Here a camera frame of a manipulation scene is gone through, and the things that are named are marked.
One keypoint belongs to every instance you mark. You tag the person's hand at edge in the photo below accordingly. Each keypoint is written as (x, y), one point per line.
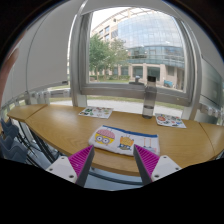
(4, 72)

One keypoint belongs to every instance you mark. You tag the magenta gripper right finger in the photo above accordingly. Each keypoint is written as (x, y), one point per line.
(153, 167)

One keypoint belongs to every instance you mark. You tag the window handle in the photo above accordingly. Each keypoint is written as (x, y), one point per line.
(136, 81)

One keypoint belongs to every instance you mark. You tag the grey window frame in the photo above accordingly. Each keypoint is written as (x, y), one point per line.
(79, 62)

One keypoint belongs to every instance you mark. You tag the stacked blue grey chairs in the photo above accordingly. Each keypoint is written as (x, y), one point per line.
(15, 147)

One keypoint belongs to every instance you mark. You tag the folded cartoon print towel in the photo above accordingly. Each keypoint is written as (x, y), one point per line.
(122, 141)

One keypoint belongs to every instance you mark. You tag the white roller blind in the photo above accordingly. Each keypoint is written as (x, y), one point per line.
(42, 56)

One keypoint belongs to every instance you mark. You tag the sticker sheet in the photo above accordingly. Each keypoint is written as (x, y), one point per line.
(97, 112)
(169, 120)

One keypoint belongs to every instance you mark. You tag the right sticker sheet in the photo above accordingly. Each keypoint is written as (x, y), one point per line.
(169, 120)

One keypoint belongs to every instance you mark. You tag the left sticker sheet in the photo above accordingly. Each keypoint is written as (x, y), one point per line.
(97, 112)

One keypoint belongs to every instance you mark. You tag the clear water bottle black cap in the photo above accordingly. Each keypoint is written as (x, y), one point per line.
(149, 97)

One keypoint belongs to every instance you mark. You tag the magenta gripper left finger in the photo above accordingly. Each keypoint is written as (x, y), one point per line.
(74, 168)

